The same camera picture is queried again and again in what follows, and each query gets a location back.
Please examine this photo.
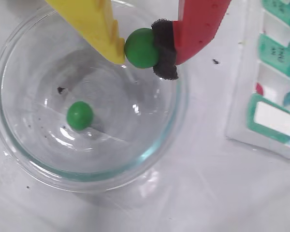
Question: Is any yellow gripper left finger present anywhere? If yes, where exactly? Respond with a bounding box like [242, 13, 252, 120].
[44, 0, 125, 65]

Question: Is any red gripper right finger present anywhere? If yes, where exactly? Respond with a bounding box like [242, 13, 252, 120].
[151, 0, 232, 81]

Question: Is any green ball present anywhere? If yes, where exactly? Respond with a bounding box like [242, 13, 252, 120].
[66, 101, 94, 131]
[124, 28, 160, 69]

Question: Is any weekly pill organizer box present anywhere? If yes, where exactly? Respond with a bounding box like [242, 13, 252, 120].
[226, 0, 290, 162]

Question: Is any large clear glass bowl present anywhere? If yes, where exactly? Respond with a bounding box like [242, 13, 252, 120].
[0, 0, 188, 193]

